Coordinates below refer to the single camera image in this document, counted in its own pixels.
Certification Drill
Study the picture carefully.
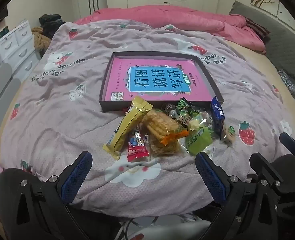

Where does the gold snack packet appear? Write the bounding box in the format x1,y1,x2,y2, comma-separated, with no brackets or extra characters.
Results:
102,96,154,161

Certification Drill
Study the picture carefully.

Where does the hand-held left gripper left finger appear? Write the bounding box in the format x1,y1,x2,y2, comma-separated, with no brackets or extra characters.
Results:
14,151,93,230

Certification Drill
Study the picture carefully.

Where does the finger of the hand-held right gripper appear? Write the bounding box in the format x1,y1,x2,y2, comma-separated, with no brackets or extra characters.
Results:
279,132,295,160
249,152,284,194

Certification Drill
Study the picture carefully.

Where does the beige bedsheet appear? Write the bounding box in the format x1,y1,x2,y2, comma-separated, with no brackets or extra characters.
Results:
224,39,295,142

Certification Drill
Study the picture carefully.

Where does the pink quilt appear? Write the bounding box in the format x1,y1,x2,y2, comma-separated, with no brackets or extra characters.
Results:
73,5,267,54

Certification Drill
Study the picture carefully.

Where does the pink and blue book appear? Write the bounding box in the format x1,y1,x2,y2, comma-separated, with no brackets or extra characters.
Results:
106,57,213,102

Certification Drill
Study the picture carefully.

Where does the clear shredded pastry packet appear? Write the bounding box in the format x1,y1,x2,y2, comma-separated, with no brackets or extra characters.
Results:
147,132,183,159

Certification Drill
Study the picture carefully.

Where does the white drawer cabinet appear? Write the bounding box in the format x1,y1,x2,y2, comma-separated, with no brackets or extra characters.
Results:
0,18,42,81

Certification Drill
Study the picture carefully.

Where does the light green snack packet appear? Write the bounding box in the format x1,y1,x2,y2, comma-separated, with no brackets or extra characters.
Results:
186,126,213,156

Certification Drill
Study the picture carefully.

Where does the black and green snack packet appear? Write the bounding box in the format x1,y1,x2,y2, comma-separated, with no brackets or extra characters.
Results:
175,97,196,128

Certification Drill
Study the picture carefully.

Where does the orange-ended fried twist packet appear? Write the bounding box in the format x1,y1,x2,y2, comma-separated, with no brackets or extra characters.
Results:
142,108,189,147

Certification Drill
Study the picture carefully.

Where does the grey padded headboard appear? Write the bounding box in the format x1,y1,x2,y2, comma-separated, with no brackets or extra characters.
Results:
228,1,295,82

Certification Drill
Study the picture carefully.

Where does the strawberry printed blanket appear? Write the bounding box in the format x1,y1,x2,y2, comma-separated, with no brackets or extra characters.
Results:
0,19,295,219

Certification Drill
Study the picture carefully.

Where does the pile of dark clothes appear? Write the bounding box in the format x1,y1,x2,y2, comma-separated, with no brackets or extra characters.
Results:
39,14,66,38

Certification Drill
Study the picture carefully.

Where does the dark brown snack packet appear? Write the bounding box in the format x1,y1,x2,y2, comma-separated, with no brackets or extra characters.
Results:
162,102,181,118

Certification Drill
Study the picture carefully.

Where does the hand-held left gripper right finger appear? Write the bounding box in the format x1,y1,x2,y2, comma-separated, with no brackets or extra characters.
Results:
196,152,275,230

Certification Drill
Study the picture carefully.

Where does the dark striped pillow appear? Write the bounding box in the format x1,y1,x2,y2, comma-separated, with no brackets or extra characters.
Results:
242,17,271,40

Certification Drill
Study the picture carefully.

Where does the blue cookie packet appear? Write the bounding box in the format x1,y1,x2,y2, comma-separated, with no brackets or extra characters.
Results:
210,96,226,137

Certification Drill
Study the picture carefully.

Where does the clear cookie packet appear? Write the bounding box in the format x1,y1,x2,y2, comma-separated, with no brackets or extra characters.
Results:
200,110,216,133

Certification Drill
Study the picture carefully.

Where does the white cable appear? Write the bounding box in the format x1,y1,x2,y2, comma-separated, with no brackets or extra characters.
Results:
116,216,164,240

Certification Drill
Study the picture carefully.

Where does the shallow dark cardboard box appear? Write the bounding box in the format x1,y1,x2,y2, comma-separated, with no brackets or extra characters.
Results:
99,51,224,113

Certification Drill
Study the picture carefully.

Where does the red snack packet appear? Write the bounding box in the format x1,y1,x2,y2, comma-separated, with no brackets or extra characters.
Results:
127,129,151,163

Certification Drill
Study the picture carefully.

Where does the dark patterned cloth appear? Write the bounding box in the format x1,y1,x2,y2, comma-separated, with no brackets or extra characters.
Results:
277,68,295,106

